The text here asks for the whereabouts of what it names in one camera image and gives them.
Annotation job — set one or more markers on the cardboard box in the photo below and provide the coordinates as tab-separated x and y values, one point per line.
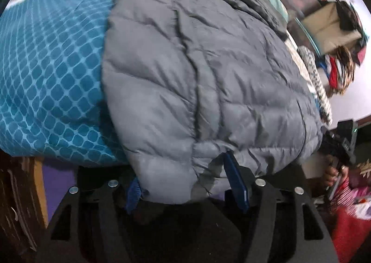
324	27

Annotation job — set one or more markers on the person's right hand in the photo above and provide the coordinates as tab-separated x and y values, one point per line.
333	173

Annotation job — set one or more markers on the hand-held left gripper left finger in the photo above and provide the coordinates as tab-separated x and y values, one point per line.
134	197

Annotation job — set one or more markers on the red patterned clothing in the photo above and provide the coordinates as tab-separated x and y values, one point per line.
352	213

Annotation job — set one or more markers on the grey knitted cloth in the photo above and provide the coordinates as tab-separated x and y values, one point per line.
314	77

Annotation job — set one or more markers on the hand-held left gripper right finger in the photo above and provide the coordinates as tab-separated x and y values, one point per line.
237	182

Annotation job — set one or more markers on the pile of colourful clothes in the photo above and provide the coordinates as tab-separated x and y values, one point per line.
340	69

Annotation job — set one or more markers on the blue patterned blanket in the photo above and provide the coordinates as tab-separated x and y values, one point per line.
55	71

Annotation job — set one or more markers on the grey puffer jacket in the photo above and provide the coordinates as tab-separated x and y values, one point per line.
203	77

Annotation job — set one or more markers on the wooden bed frame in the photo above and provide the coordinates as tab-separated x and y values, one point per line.
26	202

